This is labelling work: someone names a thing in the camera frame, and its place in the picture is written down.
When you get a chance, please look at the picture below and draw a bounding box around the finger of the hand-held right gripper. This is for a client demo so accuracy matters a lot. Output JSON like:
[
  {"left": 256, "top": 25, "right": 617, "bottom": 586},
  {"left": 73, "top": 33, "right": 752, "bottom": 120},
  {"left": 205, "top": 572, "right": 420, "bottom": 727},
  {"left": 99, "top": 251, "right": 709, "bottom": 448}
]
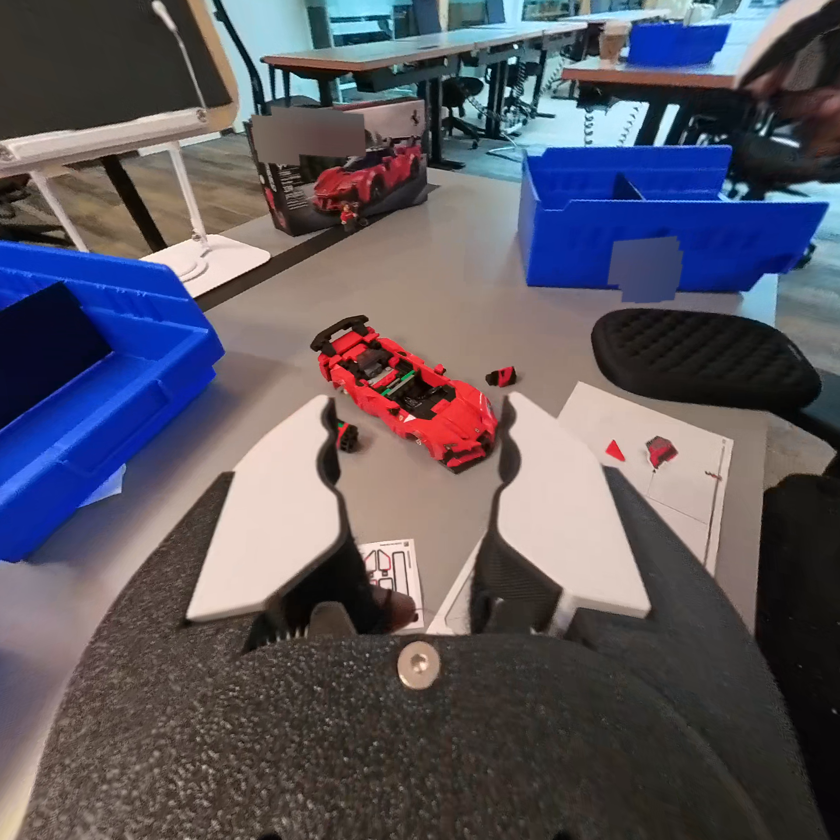
[{"left": 735, "top": 0, "right": 840, "bottom": 93}]

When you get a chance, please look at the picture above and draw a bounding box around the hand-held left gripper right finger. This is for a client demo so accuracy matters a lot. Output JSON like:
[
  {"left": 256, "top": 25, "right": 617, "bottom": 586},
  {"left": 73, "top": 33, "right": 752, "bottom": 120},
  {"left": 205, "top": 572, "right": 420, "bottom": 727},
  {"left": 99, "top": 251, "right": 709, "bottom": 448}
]
[{"left": 466, "top": 390, "right": 653, "bottom": 634}]

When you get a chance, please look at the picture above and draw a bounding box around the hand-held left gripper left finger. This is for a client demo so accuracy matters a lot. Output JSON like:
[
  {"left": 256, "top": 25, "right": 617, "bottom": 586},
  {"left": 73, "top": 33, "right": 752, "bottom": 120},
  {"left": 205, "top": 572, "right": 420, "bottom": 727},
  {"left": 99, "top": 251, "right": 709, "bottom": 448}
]
[{"left": 187, "top": 394, "right": 388, "bottom": 631}]

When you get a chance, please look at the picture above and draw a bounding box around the red lego car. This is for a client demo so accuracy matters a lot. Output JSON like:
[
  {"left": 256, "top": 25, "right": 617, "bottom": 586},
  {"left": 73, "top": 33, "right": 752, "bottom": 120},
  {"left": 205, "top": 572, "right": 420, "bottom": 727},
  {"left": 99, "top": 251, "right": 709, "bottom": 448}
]
[{"left": 311, "top": 315, "right": 500, "bottom": 473}]

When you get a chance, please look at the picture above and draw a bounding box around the blue plastic bin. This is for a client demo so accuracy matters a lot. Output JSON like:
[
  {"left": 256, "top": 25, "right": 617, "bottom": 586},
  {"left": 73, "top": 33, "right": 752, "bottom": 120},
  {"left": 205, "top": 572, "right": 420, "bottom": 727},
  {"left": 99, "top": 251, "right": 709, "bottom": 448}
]
[
  {"left": 516, "top": 145, "right": 830, "bottom": 292},
  {"left": 0, "top": 241, "right": 224, "bottom": 563},
  {"left": 628, "top": 23, "right": 731, "bottom": 67}
]

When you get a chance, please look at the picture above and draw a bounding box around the lego instruction booklet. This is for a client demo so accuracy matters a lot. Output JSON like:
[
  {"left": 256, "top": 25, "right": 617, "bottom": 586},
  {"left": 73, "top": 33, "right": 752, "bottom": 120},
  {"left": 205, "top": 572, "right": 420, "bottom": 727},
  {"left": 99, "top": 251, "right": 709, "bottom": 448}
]
[{"left": 427, "top": 381, "right": 733, "bottom": 631}]

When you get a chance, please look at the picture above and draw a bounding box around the lego set box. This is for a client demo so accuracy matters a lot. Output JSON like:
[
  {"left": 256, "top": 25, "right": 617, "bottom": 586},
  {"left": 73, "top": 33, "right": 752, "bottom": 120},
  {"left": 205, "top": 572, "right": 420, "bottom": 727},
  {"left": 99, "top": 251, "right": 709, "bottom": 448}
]
[{"left": 250, "top": 99, "right": 430, "bottom": 237}]

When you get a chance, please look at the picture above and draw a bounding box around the white sticker sheet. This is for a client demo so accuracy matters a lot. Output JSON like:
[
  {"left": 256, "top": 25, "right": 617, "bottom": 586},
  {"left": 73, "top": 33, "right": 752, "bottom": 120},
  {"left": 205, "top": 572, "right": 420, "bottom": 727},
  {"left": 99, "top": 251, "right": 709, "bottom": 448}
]
[{"left": 357, "top": 539, "right": 427, "bottom": 631}]

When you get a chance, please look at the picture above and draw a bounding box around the white paper slip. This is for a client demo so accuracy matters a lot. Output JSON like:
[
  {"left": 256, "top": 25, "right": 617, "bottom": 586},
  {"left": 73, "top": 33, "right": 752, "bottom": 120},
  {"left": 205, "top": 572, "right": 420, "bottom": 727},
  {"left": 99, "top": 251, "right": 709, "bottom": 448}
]
[{"left": 82, "top": 462, "right": 127, "bottom": 508}]

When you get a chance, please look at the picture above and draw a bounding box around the drink cup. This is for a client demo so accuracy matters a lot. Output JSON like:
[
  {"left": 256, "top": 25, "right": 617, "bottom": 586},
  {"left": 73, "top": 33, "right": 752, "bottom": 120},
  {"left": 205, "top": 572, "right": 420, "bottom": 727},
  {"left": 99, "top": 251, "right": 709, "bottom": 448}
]
[{"left": 598, "top": 20, "right": 631, "bottom": 69}]

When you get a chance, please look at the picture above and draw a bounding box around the black mesh chair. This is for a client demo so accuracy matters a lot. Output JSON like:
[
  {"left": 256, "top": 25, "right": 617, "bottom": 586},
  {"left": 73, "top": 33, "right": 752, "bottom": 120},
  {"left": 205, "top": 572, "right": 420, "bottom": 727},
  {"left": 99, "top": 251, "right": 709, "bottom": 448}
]
[{"left": 591, "top": 309, "right": 840, "bottom": 441}]

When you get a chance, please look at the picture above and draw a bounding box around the white stand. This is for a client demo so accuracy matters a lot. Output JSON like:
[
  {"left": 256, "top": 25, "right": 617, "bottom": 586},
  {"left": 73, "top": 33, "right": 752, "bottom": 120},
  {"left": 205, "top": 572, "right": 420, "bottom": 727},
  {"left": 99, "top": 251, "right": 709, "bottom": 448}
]
[{"left": 0, "top": 108, "right": 273, "bottom": 300}]

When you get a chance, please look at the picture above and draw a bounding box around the black bin divider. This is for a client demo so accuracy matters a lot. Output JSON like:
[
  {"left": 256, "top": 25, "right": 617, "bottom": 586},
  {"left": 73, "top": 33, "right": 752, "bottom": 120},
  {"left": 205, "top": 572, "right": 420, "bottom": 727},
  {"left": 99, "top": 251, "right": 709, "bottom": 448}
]
[{"left": 0, "top": 283, "right": 112, "bottom": 427}]

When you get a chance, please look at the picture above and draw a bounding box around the black office chair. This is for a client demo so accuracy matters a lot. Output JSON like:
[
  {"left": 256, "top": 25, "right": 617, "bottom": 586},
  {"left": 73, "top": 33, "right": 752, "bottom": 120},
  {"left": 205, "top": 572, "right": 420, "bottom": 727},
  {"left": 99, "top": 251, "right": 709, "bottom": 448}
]
[{"left": 440, "top": 73, "right": 489, "bottom": 145}]

